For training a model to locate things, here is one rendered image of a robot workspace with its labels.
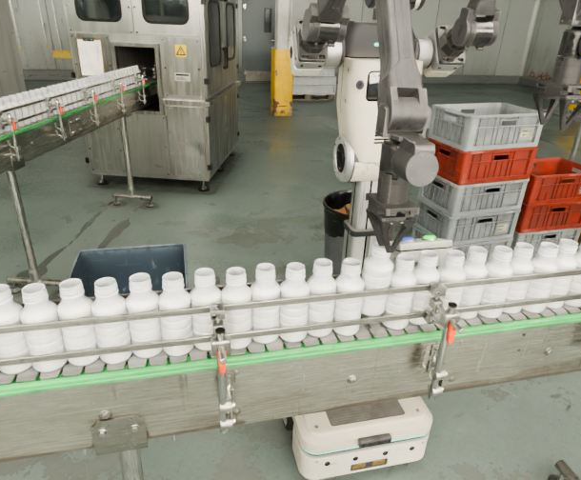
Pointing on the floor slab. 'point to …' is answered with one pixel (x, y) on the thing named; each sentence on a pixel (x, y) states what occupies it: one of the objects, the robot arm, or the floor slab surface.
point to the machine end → (210, 154)
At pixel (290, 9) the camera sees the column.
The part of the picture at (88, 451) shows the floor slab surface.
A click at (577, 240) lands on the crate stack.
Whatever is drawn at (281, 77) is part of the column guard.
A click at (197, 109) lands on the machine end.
